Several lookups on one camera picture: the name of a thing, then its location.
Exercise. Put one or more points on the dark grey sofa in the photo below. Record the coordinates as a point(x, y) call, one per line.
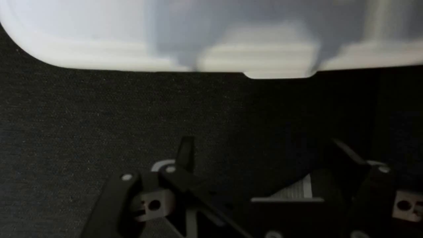
point(63, 132)

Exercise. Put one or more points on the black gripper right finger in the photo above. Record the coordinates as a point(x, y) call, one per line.
point(361, 195)

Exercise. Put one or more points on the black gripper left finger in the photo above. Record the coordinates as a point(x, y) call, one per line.
point(124, 206)

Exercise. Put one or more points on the white plastic tray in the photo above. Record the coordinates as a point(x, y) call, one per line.
point(258, 38)

